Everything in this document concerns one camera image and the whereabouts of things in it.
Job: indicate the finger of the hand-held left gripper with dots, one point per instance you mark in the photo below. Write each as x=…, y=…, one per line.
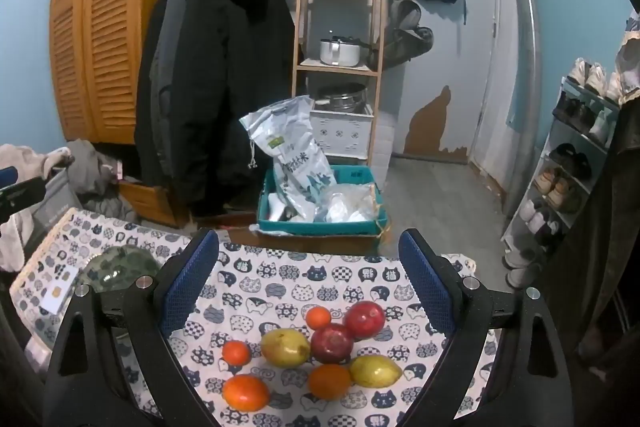
x=22, y=199

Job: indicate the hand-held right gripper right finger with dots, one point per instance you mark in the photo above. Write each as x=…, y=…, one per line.
x=430, y=282

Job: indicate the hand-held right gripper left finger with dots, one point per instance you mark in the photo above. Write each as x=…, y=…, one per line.
x=187, y=279

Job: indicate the green glass plate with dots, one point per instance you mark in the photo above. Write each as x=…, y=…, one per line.
x=120, y=267

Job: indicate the small orange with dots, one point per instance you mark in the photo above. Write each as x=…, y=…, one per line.
x=236, y=353
x=318, y=318

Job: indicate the yellow lemon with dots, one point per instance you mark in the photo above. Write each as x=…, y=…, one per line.
x=375, y=371

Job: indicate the dark red apple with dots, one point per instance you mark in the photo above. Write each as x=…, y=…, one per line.
x=332, y=343

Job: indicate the yellow pear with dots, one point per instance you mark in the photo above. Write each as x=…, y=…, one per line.
x=285, y=347

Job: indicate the large orange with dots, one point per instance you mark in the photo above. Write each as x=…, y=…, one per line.
x=330, y=382
x=246, y=393

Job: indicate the grey fabric bag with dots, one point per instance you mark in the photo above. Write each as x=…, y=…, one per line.
x=50, y=207

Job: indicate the grey clothes pile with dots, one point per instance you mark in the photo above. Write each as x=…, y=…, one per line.
x=90, y=172

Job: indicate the wooden drawer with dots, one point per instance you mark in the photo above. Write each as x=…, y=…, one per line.
x=150, y=202

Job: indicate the white phone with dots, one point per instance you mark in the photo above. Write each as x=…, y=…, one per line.
x=57, y=289

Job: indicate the pink tag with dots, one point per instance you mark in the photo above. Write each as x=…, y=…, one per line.
x=118, y=169

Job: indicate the clear plastic bag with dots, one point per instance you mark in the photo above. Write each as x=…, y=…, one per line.
x=350, y=204

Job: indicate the cat print tablecloth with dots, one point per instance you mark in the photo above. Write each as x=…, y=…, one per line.
x=300, y=277

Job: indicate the cardboard box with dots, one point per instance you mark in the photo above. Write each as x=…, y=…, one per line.
x=300, y=244

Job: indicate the white rice bag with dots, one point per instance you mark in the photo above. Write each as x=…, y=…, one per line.
x=295, y=152

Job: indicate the white patterned bin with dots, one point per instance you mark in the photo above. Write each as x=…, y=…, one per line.
x=342, y=134

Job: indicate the dark brown coat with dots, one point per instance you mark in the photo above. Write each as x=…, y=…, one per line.
x=600, y=232

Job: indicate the wooden louvred wardrobe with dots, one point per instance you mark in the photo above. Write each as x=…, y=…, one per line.
x=100, y=32

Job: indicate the white shoe rack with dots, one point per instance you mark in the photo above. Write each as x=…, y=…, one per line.
x=555, y=142

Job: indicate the black jacket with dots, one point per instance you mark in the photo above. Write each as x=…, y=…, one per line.
x=225, y=82

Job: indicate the steel pot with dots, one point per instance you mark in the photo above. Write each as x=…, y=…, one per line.
x=342, y=97

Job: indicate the dark grey jacket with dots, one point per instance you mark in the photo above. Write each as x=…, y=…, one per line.
x=167, y=37

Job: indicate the pale blue door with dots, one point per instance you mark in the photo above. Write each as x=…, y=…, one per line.
x=450, y=47

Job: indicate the wooden shelf rack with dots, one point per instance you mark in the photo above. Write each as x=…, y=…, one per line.
x=312, y=66

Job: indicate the grey pipe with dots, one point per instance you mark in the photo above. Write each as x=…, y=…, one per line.
x=525, y=32

